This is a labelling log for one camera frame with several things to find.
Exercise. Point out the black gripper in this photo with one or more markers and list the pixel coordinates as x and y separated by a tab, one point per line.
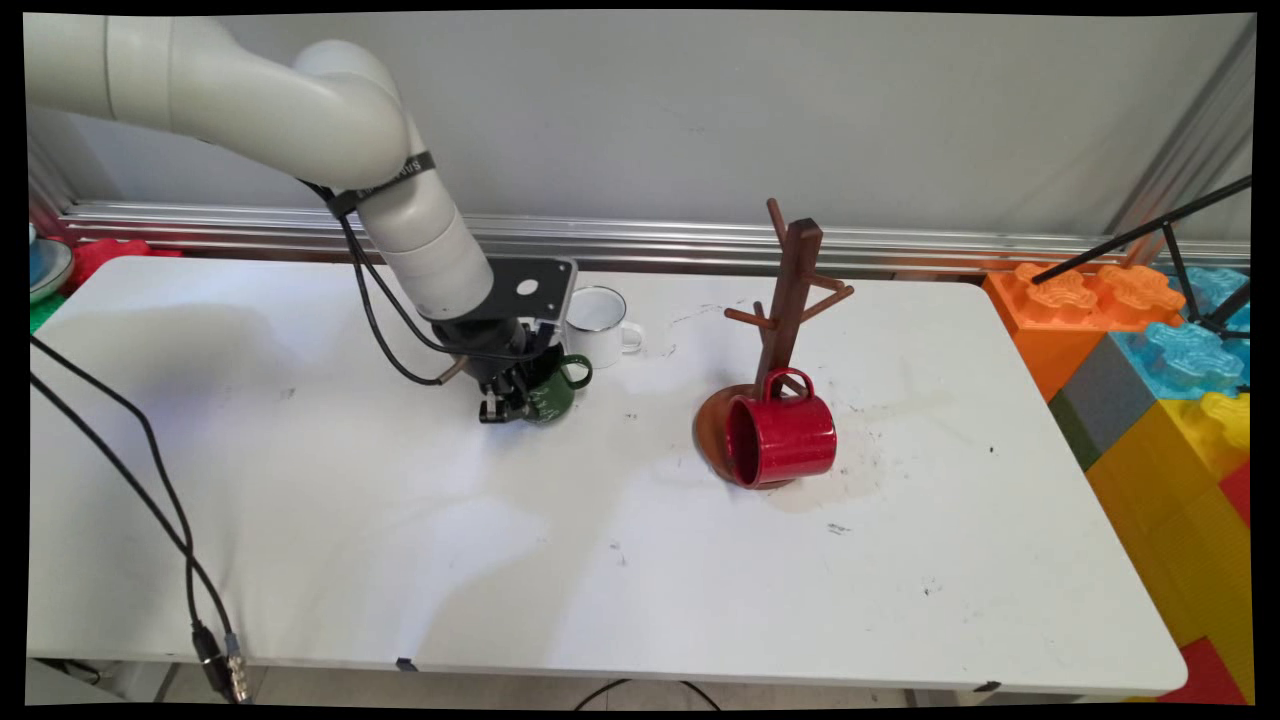
490	345

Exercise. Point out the green mug with white print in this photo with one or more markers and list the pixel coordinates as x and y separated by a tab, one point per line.
555	400

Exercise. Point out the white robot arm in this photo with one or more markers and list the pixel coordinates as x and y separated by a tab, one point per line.
250	100

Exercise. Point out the white enamel mug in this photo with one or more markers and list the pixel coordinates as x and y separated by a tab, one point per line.
600	340

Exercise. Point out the red mug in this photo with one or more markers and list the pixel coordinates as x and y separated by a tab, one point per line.
790	440

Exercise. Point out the brown wooden mug tree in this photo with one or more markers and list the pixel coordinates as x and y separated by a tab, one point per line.
795	290

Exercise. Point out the red foam block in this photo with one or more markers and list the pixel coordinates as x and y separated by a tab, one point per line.
100	258
1205	675

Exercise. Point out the green foam mat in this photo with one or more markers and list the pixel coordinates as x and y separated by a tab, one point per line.
42	312

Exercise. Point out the grey plate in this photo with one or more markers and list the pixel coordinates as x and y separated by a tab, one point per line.
50	270

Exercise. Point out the orange foam block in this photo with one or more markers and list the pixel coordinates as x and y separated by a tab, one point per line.
1040	340

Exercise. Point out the grey foam block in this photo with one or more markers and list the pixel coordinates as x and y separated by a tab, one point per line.
1110	395

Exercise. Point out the black tripod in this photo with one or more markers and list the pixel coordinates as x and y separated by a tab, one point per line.
1100	247

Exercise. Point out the blue foam block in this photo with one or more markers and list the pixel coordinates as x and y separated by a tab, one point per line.
1215	290
1180	360

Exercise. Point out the colourful giant building blocks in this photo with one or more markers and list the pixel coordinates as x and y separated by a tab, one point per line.
1170	520

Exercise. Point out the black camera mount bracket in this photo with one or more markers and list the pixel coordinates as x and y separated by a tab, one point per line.
510	290

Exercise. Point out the aluminium rail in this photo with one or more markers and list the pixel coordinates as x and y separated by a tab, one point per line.
650	240

